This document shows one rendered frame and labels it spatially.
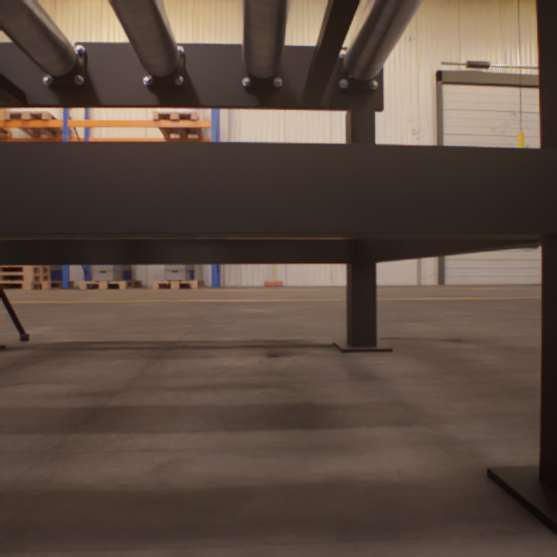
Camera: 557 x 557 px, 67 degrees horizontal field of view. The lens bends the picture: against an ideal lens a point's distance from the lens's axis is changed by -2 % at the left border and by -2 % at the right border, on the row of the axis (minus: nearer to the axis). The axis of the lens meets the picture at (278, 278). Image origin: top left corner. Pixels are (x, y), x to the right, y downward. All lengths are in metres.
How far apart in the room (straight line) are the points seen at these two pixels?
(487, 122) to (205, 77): 10.10
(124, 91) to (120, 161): 1.09
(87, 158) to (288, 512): 0.37
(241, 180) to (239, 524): 0.31
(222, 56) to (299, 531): 1.30
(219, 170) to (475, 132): 10.75
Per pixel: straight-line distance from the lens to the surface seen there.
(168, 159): 0.38
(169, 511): 0.48
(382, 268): 9.76
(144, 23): 1.17
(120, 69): 1.51
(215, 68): 1.46
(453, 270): 10.34
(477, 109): 11.26
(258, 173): 0.37
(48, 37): 1.35
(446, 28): 11.80
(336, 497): 0.49
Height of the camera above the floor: 0.23
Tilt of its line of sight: level
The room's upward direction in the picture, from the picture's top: straight up
